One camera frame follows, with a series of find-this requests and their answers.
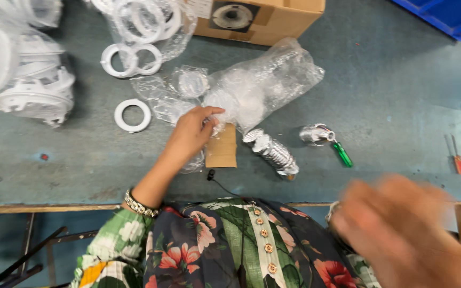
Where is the person's left hand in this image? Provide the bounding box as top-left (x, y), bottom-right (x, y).
top-left (169, 106), bottom-right (226, 164)

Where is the person's right hand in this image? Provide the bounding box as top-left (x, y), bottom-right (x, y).
top-left (328, 174), bottom-right (461, 288)

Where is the clear bag of silver parts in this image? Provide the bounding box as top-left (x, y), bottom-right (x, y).
top-left (202, 38), bottom-right (325, 136)

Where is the brown cardboard piece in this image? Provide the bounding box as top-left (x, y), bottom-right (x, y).
top-left (205, 123), bottom-right (238, 169)

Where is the empty clear plastic bag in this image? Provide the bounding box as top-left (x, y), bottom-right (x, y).
top-left (130, 75), bottom-right (205, 174)

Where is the black clip microphone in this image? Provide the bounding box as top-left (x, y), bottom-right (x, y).
top-left (207, 169), bottom-right (239, 197)

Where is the clear plastic wrapped disc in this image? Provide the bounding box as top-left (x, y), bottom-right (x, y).
top-left (170, 66), bottom-right (211, 100)

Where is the stack of silver finned discs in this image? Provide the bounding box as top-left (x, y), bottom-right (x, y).
top-left (243, 128), bottom-right (300, 177)

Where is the clear bag of white rings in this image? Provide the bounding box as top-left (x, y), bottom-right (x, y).
top-left (84, 0), bottom-right (198, 62)

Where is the floral patterned dress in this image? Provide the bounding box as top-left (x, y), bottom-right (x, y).
top-left (70, 197), bottom-right (383, 288)

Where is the silver lamp housing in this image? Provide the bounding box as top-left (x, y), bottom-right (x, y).
top-left (299, 123), bottom-right (337, 147)

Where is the brown cardboard box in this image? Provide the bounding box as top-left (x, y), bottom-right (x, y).
top-left (185, 0), bottom-right (326, 46)

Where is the clear bag of white housings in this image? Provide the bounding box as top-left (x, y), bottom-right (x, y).
top-left (0, 0), bottom-right (76, 129)

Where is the blue plastic crate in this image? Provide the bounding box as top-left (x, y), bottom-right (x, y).
top-left (391, 0), bottom-right (461, 41)

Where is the white plastic ring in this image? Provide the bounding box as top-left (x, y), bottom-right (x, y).
top-left (100, 43), bottom-right (139, 78)
top-left (114, 98), bottom-right (152, 134)
top-left (132, 43), bottom-right (163, 76)

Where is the silver right bracelet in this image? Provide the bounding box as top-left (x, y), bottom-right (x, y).
top-left (325, 201), bottom-right (341, 225)

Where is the beaded metal left bracelet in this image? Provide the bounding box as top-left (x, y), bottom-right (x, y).
top-left (124, 190), bottom-right (160, 218)

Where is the red handled screwdriver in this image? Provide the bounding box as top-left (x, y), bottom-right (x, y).
top-left (450, 135), bottom-right (461, 175)

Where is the green handled screwdriver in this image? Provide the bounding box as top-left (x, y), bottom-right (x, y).
top-left (332, 140), bottom-right (353, 168)

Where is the black metal stool frame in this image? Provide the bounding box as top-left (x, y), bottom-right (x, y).
top-left (0, 213), bottom-right (99, 288)

